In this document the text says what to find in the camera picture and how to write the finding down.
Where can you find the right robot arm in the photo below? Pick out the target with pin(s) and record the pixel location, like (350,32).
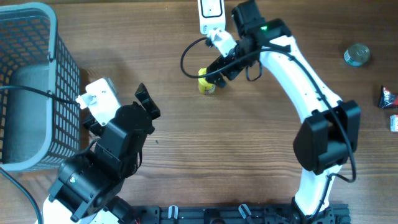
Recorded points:
(328,136)

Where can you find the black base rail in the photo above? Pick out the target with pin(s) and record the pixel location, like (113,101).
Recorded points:
(277,213)

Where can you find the black red snack packet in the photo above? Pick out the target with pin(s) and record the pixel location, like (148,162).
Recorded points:
(387,99)

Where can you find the round tin can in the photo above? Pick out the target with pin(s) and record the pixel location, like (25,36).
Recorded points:
(357,55)

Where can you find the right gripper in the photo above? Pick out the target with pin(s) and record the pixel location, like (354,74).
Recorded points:
(219,63)

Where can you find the red white snack packet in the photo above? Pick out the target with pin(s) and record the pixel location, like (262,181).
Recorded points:
(394,123)

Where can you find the grey plastic mesh basket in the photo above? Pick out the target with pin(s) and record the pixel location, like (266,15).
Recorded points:
(40,126)

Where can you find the yellow mentos gum bottle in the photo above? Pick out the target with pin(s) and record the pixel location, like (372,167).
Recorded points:
(204,87)

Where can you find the white barcode scanner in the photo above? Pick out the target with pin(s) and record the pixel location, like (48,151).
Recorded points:
(211,15)

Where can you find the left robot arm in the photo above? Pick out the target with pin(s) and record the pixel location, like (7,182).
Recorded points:
(87,186)

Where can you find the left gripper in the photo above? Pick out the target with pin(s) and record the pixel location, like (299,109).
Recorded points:
(149,104)

